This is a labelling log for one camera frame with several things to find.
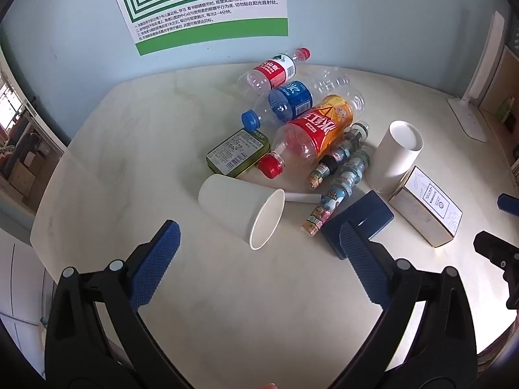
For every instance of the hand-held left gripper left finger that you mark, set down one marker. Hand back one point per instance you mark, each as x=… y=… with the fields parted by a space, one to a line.
x=158 y=259

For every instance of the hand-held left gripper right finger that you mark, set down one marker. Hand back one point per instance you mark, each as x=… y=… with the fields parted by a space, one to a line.
x=361 y=263

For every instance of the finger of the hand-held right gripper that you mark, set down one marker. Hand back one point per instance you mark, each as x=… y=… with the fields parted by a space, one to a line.
x=496 y=251
x=509 y=203

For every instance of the small bottle with cartoon label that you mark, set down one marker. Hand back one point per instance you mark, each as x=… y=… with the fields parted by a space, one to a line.
x=324 y=208

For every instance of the small bottle with black band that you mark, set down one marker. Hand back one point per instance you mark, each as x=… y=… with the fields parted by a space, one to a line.
x=329 y=164

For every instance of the green rectangular tin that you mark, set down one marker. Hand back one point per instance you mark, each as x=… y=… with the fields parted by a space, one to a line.
x=237 y=152

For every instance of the navy blue box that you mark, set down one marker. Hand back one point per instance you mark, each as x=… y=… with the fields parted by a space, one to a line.
x=365 y=210

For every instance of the white carton box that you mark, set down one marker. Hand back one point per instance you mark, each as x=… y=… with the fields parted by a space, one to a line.
x=421 y=214

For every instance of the small white paper roll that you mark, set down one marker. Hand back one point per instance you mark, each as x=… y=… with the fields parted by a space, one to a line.
x=302 y=198

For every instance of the white paper cup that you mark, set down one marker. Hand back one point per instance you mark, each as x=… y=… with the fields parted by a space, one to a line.
x=231 y=202
x=389 y=158

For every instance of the white desk lamp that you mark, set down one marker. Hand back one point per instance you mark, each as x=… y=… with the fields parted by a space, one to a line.
x=466 y=117

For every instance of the wooden shelf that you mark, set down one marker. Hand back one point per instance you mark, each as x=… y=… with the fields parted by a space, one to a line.
x=505 y=101

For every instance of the orange red label plastic bottle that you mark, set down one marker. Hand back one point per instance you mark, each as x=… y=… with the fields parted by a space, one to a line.
x=312 y=129

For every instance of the blue label plastic bottle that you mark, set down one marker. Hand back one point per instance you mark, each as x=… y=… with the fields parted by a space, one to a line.
x=290 y=99

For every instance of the red label water bottle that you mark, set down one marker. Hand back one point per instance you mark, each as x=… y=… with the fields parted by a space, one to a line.
x=271 y=71

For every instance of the window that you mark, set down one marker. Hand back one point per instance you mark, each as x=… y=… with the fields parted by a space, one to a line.
x=9 y=101

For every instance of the green striped wall poster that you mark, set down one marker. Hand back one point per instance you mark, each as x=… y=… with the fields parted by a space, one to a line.
x=202 y=8

